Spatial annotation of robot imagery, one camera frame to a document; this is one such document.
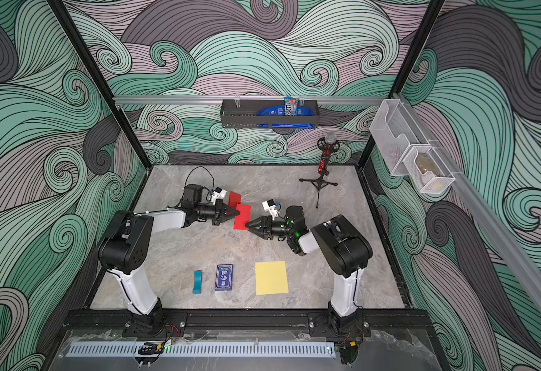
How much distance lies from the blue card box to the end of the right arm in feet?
0.57

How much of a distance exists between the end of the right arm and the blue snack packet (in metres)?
0.37

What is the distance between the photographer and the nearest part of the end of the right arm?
2.64ft

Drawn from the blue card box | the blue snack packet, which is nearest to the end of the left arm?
the blue card box

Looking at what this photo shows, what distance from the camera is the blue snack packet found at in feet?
2.99
